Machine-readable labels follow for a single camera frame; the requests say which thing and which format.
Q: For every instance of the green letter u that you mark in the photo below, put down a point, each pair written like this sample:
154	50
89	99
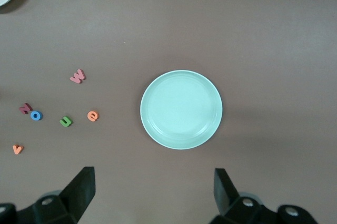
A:
65	122

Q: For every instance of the brown table cover sheet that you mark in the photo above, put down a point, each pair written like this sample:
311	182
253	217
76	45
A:
184	24

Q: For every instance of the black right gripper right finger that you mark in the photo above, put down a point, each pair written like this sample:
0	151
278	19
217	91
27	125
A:
229	203

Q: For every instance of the blue letter o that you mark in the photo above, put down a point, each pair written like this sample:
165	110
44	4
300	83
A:
32	116

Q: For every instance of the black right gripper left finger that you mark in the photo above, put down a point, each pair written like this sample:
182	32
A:
73	197

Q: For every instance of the orange letter e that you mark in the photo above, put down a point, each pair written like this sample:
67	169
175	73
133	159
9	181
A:
91	117

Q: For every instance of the pale green plate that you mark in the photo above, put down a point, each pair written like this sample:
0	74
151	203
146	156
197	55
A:
181	109

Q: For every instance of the orange letter v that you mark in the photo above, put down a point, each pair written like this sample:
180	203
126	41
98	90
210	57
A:
17	150

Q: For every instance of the pink letter w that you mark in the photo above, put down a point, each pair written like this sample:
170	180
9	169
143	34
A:
78	76

